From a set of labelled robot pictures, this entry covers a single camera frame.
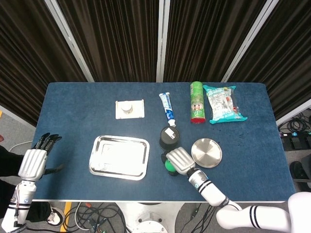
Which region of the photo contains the black floor cable bundle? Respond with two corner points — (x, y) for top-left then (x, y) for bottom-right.
(62, 201), (128, 233)

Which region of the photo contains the white sneaker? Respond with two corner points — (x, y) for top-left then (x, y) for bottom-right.
(46, 205), (66, 228)

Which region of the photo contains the round steel plate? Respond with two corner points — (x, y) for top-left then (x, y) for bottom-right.
(190, 138), (223, 168)

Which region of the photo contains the black coiled cable pile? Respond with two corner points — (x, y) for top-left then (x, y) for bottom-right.
(278, 113), (311, 133)

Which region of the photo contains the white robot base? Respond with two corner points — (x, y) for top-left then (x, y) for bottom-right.
(116, 201), (183, 233)

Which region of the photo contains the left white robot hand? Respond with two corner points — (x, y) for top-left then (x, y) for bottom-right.
(18, 132), (64, 182)

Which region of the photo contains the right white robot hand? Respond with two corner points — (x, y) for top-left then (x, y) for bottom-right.
(161, 146), (196, 177)

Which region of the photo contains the dark brown pleated curtain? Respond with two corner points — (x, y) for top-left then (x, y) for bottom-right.
(57, 0), (161, 83)
(228, 0), (311, 119)
(164, 0), (268, 83)
(0, 0), (88, 127)

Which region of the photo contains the green chips can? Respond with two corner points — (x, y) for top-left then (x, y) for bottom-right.
(190, 81), (206, 124)

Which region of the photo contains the person in black clothes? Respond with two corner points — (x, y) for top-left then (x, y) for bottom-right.
(0, 145), (53, 223)

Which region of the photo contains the black hanging cable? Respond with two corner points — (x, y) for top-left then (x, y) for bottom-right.
(188, 202), (218, 233)

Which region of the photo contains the blue white toothpaste tube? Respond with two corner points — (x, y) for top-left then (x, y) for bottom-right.
(158, 92), (177, 129)

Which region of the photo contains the rectangular steel tray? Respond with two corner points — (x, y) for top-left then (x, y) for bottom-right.
(88, 135), (150, 181)

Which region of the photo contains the black power strip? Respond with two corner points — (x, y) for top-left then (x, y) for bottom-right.
(279, 132), (311, 139)

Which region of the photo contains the black cylindrical jar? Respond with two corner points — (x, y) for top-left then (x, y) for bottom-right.
(159, 126), (180, 150)

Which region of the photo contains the white partition post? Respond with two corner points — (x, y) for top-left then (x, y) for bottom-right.
(155, 0), (170, 83)
(276, 99), (311, 126)
(221, 0), (280, 83)
(45, 0), (95, 83)
(0, 104), (37, 128)

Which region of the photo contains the white floor cable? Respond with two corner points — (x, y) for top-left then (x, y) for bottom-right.
(9, 140), (34, 151)

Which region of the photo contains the white square plastic base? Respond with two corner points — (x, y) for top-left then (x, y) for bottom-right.
(115, 99), (145, 120)

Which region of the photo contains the teal snack bag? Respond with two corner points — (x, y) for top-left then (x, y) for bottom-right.
(202, 84), (248, 125)

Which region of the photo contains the blue felt table cover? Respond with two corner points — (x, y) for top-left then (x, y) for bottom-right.
(17, 82), (297, 202)

